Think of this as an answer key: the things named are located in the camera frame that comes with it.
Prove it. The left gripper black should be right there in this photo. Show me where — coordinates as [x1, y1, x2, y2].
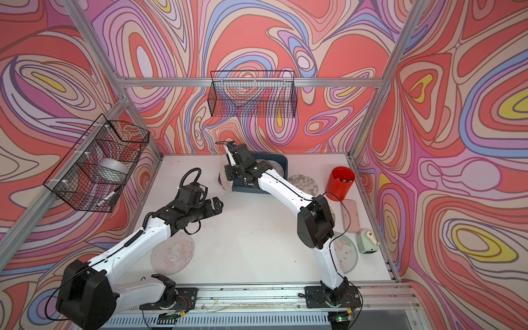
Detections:
[187, 196, 225, 224]

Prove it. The pink checkered bear coaster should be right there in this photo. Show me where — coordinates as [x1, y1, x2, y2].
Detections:
[268, 159, 285, 177]

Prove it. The pale pink unicorn coaster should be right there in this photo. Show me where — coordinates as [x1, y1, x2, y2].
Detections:
[150, 232, 195, 275]

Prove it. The white floral green coaster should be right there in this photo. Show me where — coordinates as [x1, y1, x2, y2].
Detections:
[288, 174, 319, 196]

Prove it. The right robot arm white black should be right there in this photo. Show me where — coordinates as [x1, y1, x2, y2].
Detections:
[218, 141, 349, 307]

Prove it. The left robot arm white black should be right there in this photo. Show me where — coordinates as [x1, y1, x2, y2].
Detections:
[56, 184, 224, 329]

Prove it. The teal plastic storage box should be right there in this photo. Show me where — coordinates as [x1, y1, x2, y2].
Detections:
[232, 153, 288, 195]

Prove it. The white marker in basket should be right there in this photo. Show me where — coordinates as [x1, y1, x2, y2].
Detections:
[96, 191, 116, 208]

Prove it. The white roll in basket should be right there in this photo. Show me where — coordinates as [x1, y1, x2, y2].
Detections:
[96, 158, 129, 185]

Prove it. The red cup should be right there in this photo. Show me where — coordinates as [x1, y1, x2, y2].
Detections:
[324, 166, 356, 202]

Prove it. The pink flat case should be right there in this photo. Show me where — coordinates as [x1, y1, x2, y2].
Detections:
[340, 199, 361, 233]

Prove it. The pale green small device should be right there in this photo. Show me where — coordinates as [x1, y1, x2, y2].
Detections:
[356, 230, 379, 254]

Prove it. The black wire basket back wall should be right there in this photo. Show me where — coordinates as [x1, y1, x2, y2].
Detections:
[207, 70, 298, 119]

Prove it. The black wire basket wall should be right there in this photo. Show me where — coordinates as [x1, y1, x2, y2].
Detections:
[207, 70, 298, 119]
[43, 115, 150, 213]

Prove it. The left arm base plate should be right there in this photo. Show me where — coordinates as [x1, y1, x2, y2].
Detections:
[140, 287, 198, 312]

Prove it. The black wire basket left wall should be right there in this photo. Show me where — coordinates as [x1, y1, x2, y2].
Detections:
[43, 115, 150, 213]

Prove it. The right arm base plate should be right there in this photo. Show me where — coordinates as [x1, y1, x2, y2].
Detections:
[301, 285, 362, 310]

